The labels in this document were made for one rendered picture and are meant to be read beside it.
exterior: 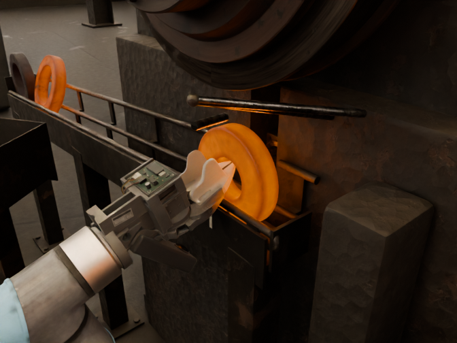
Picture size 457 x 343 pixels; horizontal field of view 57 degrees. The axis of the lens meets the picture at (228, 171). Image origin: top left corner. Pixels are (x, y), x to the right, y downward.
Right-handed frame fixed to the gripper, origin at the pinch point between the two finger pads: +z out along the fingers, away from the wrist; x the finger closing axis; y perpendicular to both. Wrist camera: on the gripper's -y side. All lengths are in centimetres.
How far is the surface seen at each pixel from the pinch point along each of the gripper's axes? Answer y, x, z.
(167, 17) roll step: 22.6, 3.5, 0.4
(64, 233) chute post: -71, 111, -19
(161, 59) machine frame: 7.9, 28.4, 9.8
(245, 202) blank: -2.8, -4.4, -1.3
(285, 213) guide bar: -5.3, -8.5, 1.9
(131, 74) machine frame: 2.7, 41.6, 8.1
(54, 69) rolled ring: -2, 84, 3
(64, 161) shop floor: -80, 180, 5
